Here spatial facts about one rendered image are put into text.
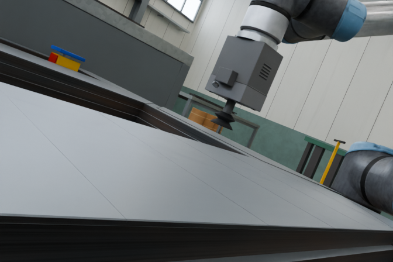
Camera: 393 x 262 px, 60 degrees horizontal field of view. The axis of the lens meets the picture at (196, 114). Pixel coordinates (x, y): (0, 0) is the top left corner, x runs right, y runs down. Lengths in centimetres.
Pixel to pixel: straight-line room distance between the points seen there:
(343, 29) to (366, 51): 1032
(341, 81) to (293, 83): 140
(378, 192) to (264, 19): 41
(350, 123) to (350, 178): 962
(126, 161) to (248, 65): 42
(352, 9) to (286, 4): 12
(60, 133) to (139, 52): 100
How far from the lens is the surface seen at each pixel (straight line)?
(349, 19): 65
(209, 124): 830
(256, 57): 56
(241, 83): 55
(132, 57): 115
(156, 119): 59
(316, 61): 1117
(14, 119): 17
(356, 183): 83
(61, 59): 81
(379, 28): 85
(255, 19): 59
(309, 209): 26
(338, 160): 782
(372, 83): 1064
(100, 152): 16
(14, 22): 100
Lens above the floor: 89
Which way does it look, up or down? 2 degrees down
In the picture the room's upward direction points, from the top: 23 degrees clockwise
